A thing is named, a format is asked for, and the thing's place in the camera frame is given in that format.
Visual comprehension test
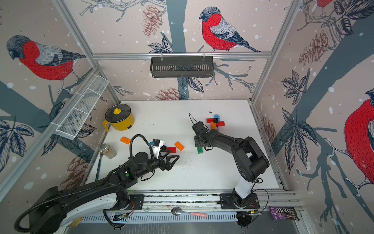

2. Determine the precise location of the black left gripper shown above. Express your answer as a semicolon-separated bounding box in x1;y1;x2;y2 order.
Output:
136;150;179;179

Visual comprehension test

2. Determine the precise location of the orange lego brick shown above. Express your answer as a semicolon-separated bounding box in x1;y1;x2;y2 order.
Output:
174;141;185;152
211;122;217;130
120;137;131;145

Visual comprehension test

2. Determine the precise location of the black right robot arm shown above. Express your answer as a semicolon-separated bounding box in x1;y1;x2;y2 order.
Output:
192;121;270;209

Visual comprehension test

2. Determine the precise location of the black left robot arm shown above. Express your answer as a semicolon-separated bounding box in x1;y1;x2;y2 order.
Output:
14;135;180;234

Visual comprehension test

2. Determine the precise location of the orange lego brick in stack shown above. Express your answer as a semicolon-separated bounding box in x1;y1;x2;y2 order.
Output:
174;141;185;152

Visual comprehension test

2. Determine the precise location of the small glass spice jar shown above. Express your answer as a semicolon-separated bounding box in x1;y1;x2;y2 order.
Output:
100;143;117;159

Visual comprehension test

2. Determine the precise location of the yellow pot with black lid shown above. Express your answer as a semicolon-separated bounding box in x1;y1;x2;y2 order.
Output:
103;104;135;132

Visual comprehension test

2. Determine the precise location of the purple candy packet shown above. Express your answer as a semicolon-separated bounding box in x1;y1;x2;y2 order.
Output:
269;206;300;221

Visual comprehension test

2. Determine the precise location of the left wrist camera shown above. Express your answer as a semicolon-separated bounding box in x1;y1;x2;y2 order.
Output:
150;139;164;159

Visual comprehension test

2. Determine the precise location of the spoon with pink handle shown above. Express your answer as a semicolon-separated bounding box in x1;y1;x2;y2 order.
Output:
171;207;207;218

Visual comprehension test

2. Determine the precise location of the black hanging wire basket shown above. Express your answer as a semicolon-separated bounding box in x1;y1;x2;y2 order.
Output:
150;56;214;78

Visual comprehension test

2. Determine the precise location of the white wire mesh shelf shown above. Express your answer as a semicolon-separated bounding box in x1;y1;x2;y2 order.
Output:
54;74;109;140

